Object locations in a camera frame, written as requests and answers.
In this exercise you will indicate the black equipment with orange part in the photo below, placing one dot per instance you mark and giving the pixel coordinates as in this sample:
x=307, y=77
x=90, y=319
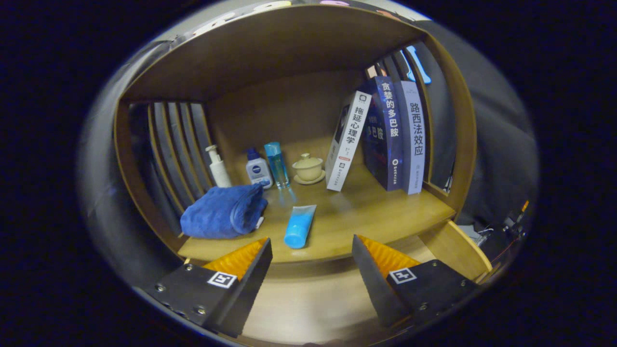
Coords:
x=511, y=226

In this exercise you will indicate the clear blue bottle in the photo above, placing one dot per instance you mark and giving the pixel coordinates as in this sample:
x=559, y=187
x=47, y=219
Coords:
x=277, y=164

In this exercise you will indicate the wooden drawer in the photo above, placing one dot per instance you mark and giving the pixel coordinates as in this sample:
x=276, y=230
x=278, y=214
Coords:
x=308, y=299

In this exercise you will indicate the pale grey book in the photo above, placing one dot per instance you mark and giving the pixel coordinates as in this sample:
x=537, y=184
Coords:
x=414, y=144

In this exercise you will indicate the white bottle with blue cap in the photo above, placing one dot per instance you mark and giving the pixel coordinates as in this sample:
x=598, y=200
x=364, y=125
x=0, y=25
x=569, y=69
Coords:
x=258, y=171

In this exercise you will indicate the blue rolled towel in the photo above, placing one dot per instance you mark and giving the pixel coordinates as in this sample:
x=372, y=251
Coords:
x=217, y=214

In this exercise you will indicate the white book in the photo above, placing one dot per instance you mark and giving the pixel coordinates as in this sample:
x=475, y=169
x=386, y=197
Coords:
x=349, y=140

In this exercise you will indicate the beige lidded teacup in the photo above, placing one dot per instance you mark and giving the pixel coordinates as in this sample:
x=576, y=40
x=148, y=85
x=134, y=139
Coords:
x=308, y=169

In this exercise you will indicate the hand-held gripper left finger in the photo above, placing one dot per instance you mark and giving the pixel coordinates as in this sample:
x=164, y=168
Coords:
x=250, y=289

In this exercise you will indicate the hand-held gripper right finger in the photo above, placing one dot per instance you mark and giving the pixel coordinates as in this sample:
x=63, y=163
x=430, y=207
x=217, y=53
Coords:
x=373, y=289

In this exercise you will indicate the blue tube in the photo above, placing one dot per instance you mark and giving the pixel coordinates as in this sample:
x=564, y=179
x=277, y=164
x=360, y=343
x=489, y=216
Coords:
x=299, y=226

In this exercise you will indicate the wooden cabinet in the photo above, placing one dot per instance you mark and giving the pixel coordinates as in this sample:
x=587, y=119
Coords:
x=270, y=48

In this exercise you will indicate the dark blue book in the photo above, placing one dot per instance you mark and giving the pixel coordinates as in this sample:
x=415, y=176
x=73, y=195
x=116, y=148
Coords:
x=385, y=140

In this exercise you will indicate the wooden countertop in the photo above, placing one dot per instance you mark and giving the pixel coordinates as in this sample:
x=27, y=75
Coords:
x=356, y=217

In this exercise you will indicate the white pump bottle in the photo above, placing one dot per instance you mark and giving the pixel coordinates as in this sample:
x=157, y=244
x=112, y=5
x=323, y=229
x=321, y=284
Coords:
x=219, y=173

